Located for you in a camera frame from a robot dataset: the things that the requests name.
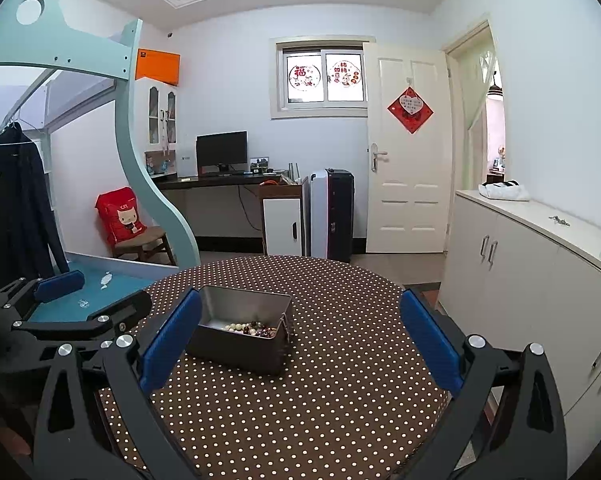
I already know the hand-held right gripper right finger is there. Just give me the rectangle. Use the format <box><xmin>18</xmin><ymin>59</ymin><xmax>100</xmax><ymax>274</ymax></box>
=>
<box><xmin>399</xmin><ymin>289</ymin><xmax>567</xmax><ymax>480</ymax></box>

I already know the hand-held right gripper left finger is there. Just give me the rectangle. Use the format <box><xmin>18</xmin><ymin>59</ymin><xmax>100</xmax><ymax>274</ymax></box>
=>
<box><xmin>33</xmin><ymin>287</ymin><xmax>204</xmax><ymax>480</ymax></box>

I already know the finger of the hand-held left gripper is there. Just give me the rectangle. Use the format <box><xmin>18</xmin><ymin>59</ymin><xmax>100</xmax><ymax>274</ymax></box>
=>
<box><xmin>12</xmin><ymin>289</ymin><xmax>154</xmax><ymax>344</ymax></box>
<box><xmin>0</xmin><ymin>269</ymin><xmax>86</xmax><ymax>322</ymax></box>

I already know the dark grey metal box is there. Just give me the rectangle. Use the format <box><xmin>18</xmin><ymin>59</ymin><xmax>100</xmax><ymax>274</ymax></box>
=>
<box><xmin>186</xmin><ymin>285</ymin><xmax>294</xmax><ymax>377</ymax></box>

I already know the beaded bracelet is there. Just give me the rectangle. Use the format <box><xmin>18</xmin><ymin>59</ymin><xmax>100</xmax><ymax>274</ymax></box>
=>
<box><xmin>224</xmin><ymin>317</ymin><xmax>280</xmax><ymax>342</ymax></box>

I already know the silver chain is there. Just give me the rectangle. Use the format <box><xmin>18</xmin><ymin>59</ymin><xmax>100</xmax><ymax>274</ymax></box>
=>
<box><xmin>279</xmin><ymin>312</ymin><xmax>296</xmax><ymax>357</ymax></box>

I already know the blue candy print blanket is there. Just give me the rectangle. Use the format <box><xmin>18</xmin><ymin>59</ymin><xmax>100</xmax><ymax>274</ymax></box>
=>
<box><xmin>29</xmin><ymin>254</ymin><xmax>177</xmax><ymax>327</ymax></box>

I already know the dark hanging jacket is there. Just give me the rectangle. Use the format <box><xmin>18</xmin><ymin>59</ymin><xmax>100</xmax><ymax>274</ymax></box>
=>
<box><xmin>0</xmin><ymin>122</ymin><xmax>70</xmax><ymax>282</ymax></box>

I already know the wooden chair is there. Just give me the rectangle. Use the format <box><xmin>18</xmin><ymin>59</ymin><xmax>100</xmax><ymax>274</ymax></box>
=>
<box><xmin>112</xmin><ymin>226</ymin><xmax>178</xmax><ymax>267</ymax></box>

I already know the red cat print bag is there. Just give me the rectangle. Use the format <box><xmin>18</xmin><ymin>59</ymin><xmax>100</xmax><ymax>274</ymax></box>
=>
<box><xmin>95</xmin><ymin>187</ymin><xmax>149</xmax><ymax>244</ymax></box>

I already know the long white sideboard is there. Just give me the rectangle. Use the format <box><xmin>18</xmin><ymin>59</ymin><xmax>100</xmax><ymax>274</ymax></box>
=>
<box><xmin>437</xmin><ymin>188</ymin><xmax>601</xmax><ymax>467</ymax></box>

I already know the brown polka dot tablecloth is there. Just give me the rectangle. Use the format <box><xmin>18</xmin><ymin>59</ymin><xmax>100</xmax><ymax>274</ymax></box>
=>
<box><xmin>94</xmin><ymin>255</ymin><xmax>454</xmax><ymax>480</ymax></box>

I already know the black suitcase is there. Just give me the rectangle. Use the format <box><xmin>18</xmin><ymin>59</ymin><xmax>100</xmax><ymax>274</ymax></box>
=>
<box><xmin>326</xmin><ymin>168</ymin><xmax>355</xmax><ymax>263</ymax></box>

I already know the cream panel door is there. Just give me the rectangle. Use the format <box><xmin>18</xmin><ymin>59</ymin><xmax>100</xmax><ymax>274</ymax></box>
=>
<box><xmin>365</xmin><ymin>42</ymin><xmax>455</xmax><ymax>257</ymax></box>

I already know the small white cabinet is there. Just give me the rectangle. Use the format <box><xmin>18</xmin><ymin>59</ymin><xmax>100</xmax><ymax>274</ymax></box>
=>
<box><xmin>259</xmin><ymin>179</ymin><xmax>304</xmax><ymax>257</ymax></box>

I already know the dark wooden desk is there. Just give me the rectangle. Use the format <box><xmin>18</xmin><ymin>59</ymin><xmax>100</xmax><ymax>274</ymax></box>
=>
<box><xmin>152</xmin><ymin>172</ymin><xmax>287</xmax><ymax>242</ymax></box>

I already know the white bag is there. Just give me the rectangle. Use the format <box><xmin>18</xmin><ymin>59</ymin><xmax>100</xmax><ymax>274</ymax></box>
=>
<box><xmin>477</xmin><ymin>180</ymin><xmax>532</xmax><ymax>203</ymax></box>

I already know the white air purifier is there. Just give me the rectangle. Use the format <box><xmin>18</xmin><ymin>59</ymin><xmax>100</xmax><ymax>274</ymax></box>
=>
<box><xmin>307</xmin><ymin>168</ymin><xmax>332</xmax><ymax>259</ymax></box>

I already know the white box on desk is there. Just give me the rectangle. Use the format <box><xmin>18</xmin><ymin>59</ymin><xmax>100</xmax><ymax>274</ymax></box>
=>
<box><xmin>176</xmin><ymin>152</ymin><xmax>199</xmax><ymax>179</ymax></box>

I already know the white glass door cabinet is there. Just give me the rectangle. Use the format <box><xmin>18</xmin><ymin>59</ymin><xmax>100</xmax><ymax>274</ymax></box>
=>
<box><xmin>134</xmin><ymin>78</ymin><xmax>179</xmax><ymax>179</ymax></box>

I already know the black computer monitor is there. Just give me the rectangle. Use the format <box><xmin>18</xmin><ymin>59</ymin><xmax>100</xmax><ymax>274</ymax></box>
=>
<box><xmin>196</xmin><ymin>131</ymin><xmax>248</xmax><ymax>176</ymax></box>

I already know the red diamond door decoration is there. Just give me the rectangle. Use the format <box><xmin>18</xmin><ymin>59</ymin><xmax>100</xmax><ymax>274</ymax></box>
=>
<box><xmin>387</xmin><ymin>87</ymin><xmax>434</xmax><ymax>134</ymax></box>

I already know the orange cardboard box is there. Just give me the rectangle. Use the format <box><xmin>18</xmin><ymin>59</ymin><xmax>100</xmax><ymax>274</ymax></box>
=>
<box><xmin>135</xmin><ymin>48</ymin><xmax>182</xmax><ymax>86</ymax></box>

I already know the red round window sticker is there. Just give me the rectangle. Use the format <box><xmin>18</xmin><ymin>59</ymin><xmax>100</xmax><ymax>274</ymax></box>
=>
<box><xmin>328</xmin><ymin>59</ymin><xmax>361</xmax><ymax>89</ymax></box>
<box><xmin>289</xmin><ymin>62</ymin><xmax>322</xmax><ymax>92</ymax></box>

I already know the window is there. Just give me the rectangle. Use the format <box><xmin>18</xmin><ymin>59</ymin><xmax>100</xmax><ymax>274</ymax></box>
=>
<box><xmin>270</xmin><ymin>37</ymin><xmax>375</xmax><ymax>121</ymax></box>

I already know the teal bed frame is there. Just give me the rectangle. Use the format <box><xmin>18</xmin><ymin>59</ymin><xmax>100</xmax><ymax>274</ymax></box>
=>
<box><xmin>0</xmin><ymin>0</ymin><xmax>202</xmax><ymax>269</ymax></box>

